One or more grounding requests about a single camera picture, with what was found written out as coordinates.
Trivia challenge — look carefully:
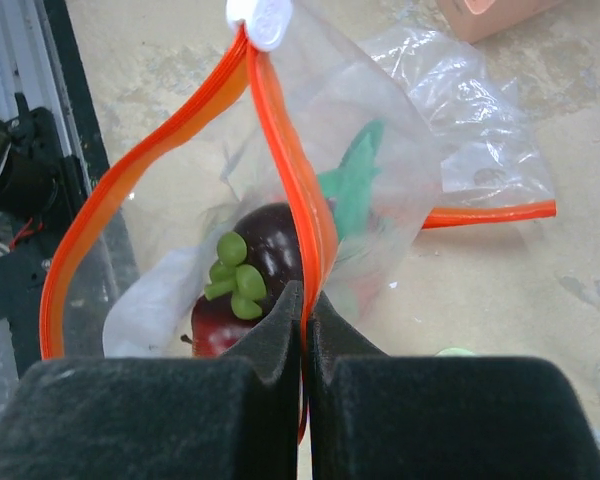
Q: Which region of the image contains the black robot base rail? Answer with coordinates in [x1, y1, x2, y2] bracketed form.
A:
[0, 1, 109, 373]

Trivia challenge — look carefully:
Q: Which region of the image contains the pink dragon fruit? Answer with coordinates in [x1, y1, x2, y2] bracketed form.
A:
[318, 119, 389, 324]

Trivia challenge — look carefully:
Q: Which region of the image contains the dark red apple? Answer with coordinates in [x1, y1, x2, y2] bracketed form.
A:
[180, 294, 259, 358]

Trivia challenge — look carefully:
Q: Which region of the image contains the clear zip top bag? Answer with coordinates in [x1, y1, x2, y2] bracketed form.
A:
[39, 0, 557, 446]

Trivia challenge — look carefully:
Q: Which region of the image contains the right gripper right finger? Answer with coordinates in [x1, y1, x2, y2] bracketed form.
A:
[308, 299, 600, 479]

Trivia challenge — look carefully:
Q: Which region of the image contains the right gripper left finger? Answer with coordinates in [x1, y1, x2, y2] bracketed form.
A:
[0, 282, 302, 479]

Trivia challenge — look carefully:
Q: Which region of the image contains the orange plastic file organizer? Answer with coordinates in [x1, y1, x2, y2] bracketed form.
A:
[436, 0, 561, 44]

